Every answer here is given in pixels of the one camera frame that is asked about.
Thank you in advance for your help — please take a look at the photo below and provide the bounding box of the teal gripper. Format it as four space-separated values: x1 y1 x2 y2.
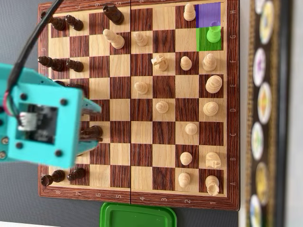
7 78 103 169

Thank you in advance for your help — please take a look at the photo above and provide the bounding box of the white wooden rook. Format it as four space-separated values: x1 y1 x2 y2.
206 20 222 44
205 175 220 197

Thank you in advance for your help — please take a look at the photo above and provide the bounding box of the dark brown knight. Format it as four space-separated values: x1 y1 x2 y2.
80 125 103 140
102 5 125 26

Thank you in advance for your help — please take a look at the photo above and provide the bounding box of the wooden chessboard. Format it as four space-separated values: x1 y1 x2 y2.
37 0 240 211

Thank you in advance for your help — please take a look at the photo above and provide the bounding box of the dark brown rook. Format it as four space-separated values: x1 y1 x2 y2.
41 169 66 186
40 11 67 32

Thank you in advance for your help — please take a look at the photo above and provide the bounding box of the white wooden pawn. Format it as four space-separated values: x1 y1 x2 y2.
179 151 193 166
178 172 191 189
183 3 196 22
155 101 169 114
180 56 192 71
132 31 149 47
185 122 198 136
134 81 149 95

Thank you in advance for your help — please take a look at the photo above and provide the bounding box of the dark brown bishop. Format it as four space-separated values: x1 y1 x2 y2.
38 56 65 72

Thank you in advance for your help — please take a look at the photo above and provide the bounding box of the white wooden bishop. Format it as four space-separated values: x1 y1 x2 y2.
102 29 125 50
202 53 217 73

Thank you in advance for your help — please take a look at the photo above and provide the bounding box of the grey mat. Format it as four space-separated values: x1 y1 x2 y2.
0 0 240 227

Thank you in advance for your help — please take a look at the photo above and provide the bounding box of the white wooden knight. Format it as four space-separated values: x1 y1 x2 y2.
205 151 222 169
151 53 168 72

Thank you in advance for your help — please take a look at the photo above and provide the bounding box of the green plastic container lid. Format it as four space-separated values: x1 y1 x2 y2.
99 201 178 227

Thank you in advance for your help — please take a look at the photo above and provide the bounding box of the white wooden king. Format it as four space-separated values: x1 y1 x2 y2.
205 75 223 94

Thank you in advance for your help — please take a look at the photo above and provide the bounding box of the dark box with round pictures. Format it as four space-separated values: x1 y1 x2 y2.
245 0 293 227

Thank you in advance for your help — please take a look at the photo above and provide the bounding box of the black cable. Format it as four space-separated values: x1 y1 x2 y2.
6 0 66 119

